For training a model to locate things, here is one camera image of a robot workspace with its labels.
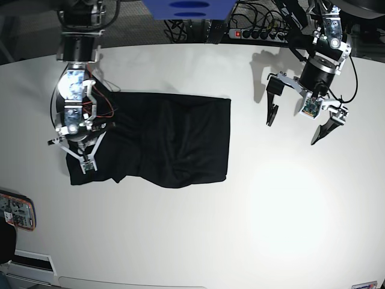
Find small printed card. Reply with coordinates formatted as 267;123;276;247
351;281;378;289

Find black remote control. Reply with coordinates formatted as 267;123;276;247
206;20;227;45

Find white flat tray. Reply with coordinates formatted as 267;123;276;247
6;249;57;286

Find orange clear screw box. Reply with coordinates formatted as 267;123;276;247
1;190;36;231

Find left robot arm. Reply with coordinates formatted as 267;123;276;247
266;1;384;145

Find black chair edge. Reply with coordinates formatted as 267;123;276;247
0;217;17;264

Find blue plastic box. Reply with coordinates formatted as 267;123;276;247
143;0;236;20

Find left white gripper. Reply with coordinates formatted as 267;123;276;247
266;57;349;145

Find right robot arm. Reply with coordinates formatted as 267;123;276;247
48;1;121;174

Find black T-shirt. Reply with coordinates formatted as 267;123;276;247
66;82;231;188

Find tangled black cables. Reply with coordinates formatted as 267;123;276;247
163;19;193;43

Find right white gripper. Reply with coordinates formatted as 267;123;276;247
47;131;106;174

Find white power strip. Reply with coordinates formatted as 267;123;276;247
227;28;287;43

